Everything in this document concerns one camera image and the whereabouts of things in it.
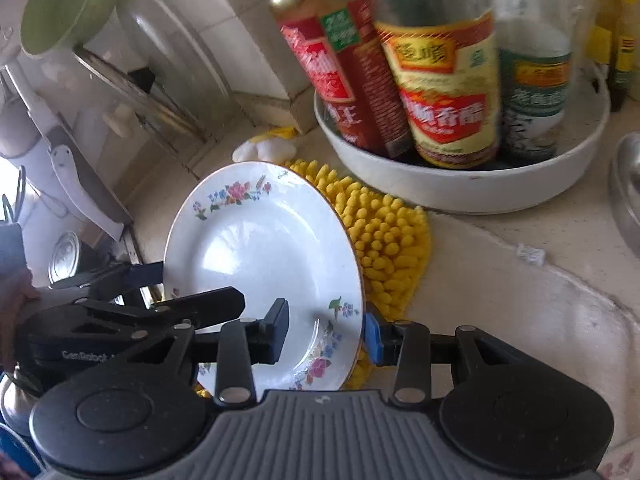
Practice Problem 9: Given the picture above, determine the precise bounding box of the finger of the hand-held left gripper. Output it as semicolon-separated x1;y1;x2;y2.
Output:
49;261;166;294
74;286;247;334

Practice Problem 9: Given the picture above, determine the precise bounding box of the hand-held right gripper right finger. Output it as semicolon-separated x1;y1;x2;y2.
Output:
364;311;535;407

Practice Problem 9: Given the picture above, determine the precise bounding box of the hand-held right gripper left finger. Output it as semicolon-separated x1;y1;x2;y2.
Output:
120;299;292;407

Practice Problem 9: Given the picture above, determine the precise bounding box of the white floral plate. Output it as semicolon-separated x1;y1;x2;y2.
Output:
163;161;366;392

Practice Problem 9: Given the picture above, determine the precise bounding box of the stainless steel bowl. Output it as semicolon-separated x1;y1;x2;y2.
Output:
607;132;640;262

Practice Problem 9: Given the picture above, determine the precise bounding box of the person's left hand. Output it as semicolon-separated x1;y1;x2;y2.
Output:
0;271;42;372

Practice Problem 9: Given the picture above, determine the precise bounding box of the steel kettle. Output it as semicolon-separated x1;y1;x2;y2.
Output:
0;364;47;438

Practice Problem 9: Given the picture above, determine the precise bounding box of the steel pot lid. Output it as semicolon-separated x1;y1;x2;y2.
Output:
47;230;84;286

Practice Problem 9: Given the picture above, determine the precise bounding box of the yellow chenille mat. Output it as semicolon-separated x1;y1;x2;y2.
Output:
197;158;433;401

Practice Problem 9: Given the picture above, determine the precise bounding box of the blue container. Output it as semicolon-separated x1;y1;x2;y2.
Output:
0;424;43;478

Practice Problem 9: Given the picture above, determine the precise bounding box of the white yellow crumpled wrapper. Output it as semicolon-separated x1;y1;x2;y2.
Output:
232;127;302;164

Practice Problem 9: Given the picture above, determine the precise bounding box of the white round condiment rack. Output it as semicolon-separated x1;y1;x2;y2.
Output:
313;62;613;215

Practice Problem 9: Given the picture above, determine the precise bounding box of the glass pot lid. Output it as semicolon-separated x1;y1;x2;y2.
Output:
114;0;237;133

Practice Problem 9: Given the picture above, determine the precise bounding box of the yellow red label vinegar bottle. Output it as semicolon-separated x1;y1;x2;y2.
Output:
367;0;502;170

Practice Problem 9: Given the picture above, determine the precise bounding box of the red label sauce bottle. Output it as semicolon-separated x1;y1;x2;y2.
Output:
270;0;416;162

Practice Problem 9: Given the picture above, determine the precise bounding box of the green bowl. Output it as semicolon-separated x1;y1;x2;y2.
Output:
20;0;121;59

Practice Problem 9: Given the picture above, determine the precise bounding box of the green label clear bottle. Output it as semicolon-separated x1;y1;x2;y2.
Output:
492;0;575;162

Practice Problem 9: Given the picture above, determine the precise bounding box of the yellow green label oil bottle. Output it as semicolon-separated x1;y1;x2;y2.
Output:
590;7;640;113

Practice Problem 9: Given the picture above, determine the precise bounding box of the white handled kitchen knife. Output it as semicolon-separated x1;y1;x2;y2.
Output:
30;95;134;242

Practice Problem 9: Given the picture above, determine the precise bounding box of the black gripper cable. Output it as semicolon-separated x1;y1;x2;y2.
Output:
0;164;27;225

